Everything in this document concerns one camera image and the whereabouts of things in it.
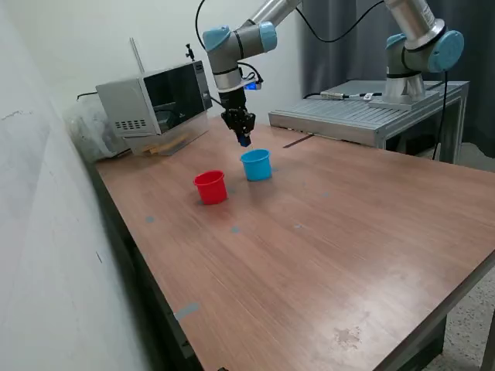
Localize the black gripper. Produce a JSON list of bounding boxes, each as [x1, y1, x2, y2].
[[218, 87, 257, 148]]

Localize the blue plastic cup bin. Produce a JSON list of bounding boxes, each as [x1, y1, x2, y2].
[[239, 148, 271, 182]]

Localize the red plastic cup bin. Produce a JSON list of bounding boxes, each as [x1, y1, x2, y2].
[[192, 169, 227, 205]]

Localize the clear plastic box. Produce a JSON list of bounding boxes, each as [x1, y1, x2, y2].
[[125, 114, 212, 158]]

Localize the dark flat strip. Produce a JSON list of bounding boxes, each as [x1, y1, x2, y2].
[[282, 133, 315, 149]]

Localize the light wooden sticks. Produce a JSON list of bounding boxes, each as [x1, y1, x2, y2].
[[141, 133, 190, 155]]

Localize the slotted aluminium robot stand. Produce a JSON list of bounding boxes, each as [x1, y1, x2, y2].
[[268, 79, 471, 165]]

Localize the silver microwave oven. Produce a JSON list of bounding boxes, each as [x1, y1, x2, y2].
[[95, 60, 214, 137]]

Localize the thin white rod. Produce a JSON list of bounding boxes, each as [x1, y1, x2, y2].
[[129, 36, 146, 74]]

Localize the dark grey curtain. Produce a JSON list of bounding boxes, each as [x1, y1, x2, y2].
[[301, 0, 495, 158]]

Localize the aluminium robot mounting plate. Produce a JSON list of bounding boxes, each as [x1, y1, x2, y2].
[[367, 89, 441, 111]]

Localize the translucent plastic bag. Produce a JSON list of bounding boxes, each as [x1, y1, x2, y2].
[[61, 94, 132, 164]]

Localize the large grey tape strip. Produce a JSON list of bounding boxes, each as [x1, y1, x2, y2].
[[173, 301, 200, 322]]

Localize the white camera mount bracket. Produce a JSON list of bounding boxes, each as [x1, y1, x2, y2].
[[218, 79, 256, 94]]

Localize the blue-lit wrist camera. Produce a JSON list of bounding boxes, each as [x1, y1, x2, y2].
[[241, 75, 265, 93]]

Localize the thin black camera cable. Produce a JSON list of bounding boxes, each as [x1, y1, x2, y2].
[[236, 60, 264, 84]]

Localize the black cable silver connector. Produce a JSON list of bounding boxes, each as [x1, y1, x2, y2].
[[319, 90, 384, 100]]

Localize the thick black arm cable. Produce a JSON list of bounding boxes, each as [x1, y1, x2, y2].
[[194, 0, 452, 162]]

